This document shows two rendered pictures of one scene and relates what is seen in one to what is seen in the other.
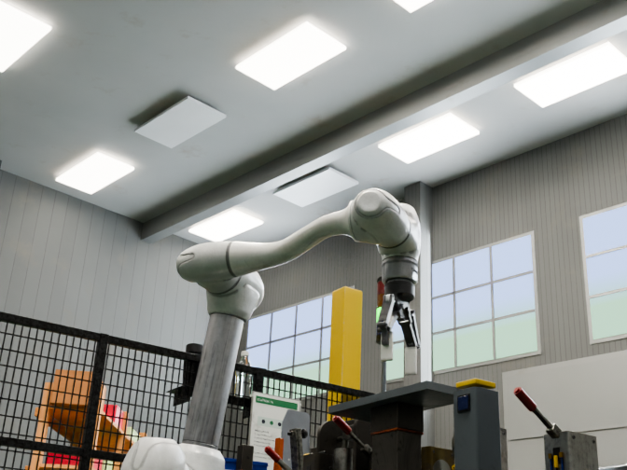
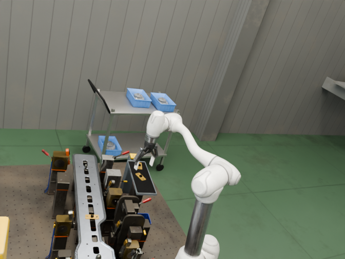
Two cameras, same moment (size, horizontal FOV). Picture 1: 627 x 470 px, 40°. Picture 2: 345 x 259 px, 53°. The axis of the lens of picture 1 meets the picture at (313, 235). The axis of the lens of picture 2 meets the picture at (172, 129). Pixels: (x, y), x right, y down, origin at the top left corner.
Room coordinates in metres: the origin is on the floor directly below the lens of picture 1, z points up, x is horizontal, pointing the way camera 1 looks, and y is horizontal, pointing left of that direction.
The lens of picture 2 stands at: (3.98, 0.20, 2.56)
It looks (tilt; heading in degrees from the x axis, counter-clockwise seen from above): 26 degrees down; 189
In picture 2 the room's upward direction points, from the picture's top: 18 degrees clockwise
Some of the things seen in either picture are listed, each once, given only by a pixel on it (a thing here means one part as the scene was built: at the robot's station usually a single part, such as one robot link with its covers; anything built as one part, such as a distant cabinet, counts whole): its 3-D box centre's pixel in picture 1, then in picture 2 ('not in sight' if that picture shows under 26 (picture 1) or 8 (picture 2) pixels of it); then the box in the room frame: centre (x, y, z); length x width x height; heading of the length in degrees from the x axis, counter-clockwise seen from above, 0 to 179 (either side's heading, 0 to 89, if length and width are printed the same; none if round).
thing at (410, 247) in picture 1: (398, 232); (157, 122); (2.00, -0.22, 1.59); 0.13 x 0.11 x 0.16; 156
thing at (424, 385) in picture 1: (397, 403); (141, 177); (2.01, -0.22, 1.16); 0.37 x 0.14 x 0.02; 34
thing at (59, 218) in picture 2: not in sight; (58, 239); (2.54, -0.49, 0.87); 0.12 x 0.07 x 0.35; 124
